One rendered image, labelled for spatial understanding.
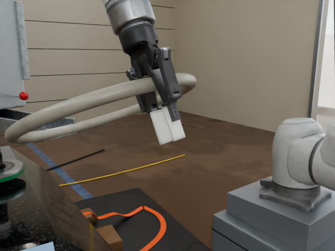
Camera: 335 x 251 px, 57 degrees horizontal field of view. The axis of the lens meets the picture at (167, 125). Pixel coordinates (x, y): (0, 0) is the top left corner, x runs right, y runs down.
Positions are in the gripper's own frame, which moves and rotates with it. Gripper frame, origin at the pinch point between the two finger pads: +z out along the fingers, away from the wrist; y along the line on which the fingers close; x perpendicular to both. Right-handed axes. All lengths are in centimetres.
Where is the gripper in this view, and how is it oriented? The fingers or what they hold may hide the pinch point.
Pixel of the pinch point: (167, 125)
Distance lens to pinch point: 62.2
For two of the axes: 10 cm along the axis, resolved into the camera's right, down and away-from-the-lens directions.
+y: -5.8, 2.0, 7.9
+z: 3.1, 9.5, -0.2
